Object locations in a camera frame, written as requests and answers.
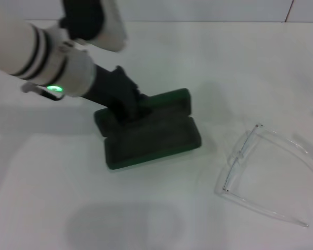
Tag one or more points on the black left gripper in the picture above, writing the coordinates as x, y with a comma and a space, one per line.
112, 88

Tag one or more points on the green glasses case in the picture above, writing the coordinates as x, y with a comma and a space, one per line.
151, 140

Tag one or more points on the clear white glasses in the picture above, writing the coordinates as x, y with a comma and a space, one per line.
241, 155

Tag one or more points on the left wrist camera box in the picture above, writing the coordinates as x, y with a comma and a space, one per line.
88, 20

